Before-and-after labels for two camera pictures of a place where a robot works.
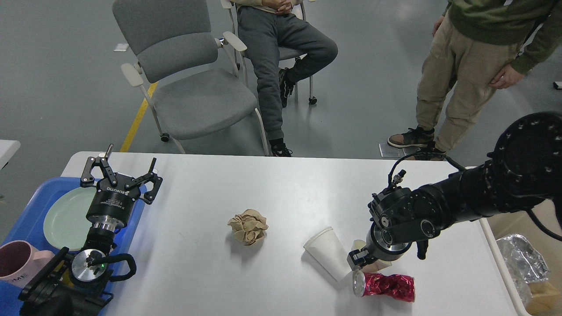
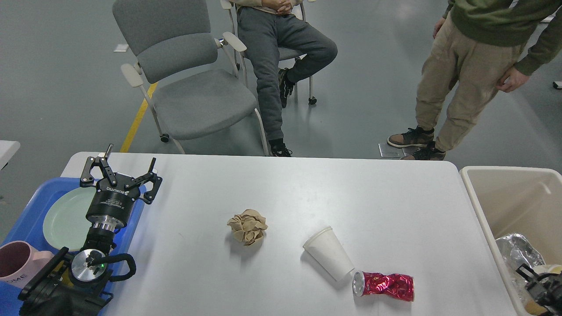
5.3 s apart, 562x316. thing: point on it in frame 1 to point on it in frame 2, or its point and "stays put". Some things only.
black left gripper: [110, 207] stays put
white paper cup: [325, 248] stays put
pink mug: [19, 262] stays put
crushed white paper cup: [372, 267] to [547, 268]
